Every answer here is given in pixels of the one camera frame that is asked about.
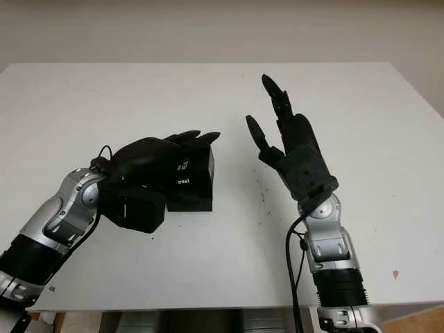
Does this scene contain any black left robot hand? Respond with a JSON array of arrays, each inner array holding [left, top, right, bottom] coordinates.
[[103, 130, 223, 191]]

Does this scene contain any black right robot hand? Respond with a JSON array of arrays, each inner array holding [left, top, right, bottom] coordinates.
[[245, 74, 323, 170]]

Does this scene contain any black box lid intel print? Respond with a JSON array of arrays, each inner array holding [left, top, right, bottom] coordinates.
[[168, 145, 216, 202]]

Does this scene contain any dark grey robot torso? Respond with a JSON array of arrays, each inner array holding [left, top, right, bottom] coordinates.
[[100, 310, 309, 333]]

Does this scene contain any white table leg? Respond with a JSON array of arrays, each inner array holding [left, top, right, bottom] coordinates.
[[307, 305, 322, 333]]

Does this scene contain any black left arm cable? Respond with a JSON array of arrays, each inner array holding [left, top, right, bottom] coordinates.
[[90, 144, 117, 173]]

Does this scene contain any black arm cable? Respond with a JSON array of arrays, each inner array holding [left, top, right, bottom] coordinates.
[[285, 211, 308, 333], [90, 144, 117, 173]]

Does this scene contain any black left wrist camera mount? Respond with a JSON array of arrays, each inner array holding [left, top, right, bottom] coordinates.
[[99, 178, 167, 234]]

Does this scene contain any black camera box base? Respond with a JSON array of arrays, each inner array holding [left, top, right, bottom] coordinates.
[[166, 187, 214, 213]]

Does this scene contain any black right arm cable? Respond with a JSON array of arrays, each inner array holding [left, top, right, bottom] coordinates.
[[285, 211, 308, 333]]

